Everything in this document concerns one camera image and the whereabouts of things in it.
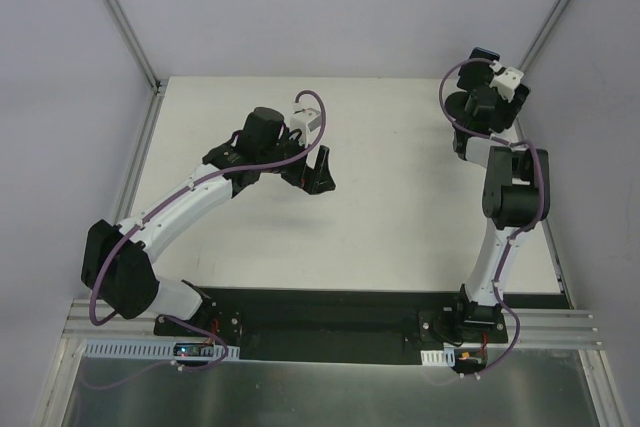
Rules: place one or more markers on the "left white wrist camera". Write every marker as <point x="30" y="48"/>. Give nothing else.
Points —
<point x="304" y="125"/>

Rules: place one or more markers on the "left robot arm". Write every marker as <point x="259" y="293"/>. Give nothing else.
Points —
<point x="119" y="258"/>

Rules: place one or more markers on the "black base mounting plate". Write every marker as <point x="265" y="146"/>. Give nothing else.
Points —
<point x="353" y="327"/>

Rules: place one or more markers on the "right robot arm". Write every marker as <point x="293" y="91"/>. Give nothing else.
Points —
<point x="515" y="198"/>

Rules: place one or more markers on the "black round-base phone stand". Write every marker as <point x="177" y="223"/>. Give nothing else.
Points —
<point x="477" y="105"/>

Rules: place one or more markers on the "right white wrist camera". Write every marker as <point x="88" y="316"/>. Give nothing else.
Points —
<point x="505" y="80"/>

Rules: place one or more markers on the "left aluminium frame post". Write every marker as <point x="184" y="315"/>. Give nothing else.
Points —
<point x="133" y="44"/>

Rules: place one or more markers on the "right aluminium frame post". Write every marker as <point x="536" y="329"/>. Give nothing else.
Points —
<point x="542" y="36"/>

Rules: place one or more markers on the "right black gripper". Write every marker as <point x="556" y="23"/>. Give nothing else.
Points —
<point x="516" y="102"/>

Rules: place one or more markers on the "blue-edged black phone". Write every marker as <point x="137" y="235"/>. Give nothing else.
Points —
<point x="477" y="71"/>

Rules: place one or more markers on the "right white cable duct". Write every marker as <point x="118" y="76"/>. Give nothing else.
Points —
<point x="444" y="357"/>

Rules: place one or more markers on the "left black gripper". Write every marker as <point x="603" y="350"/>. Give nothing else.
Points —
<point x="298" y="170"/>

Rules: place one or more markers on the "aluminium frame post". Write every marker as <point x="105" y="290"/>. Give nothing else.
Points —
<point x="542" y="36"/>
<point x="133" y="44"/>

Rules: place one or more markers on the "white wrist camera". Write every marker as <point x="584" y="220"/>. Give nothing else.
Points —
<point x="304" y="125"/>
<point x="505" y="80"/>

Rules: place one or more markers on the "white cable duct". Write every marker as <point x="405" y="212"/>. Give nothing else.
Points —
<point x="444" y="357"/>
<point x="159" y="350"/>

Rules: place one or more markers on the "left white cable duct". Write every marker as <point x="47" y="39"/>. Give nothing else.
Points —
<point x="159" y="350"/>

